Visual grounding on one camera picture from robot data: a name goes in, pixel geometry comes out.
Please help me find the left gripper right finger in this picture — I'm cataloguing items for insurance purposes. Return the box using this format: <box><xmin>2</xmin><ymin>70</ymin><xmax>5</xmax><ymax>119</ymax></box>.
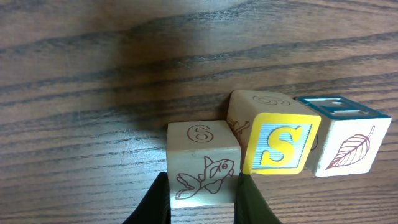
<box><xmin>233</xmin><ymin>173</ymin><xmax>282</xmax><ymax>224</ymax></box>

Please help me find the leaf picture wooden block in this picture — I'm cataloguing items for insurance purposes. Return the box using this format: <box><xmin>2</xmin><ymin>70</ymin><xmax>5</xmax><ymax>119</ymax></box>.
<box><xmin>296</xmin><ymin>96</ymin><xmax>392</xmax><ymax>177</ymax></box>

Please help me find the yellow S block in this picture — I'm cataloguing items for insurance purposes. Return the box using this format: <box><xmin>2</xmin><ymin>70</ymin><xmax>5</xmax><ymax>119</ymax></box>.
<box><xmin>226</xmin><ymin>90</ymin><xmax>321</xmax><ymax>175</ymax></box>

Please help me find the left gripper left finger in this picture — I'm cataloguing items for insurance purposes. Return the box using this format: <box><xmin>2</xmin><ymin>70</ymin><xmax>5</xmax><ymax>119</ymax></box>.
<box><xmin>123</xmin><ymin>172</ymin><xmax>171</xmax><ymax>224</ymax></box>

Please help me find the fish picture wooden block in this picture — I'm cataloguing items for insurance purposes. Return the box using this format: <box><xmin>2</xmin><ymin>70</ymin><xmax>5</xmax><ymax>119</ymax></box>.
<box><xmin>166</xmin><ymin>120</ymin><xmax>241</xmax><ymax>208</ymax></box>

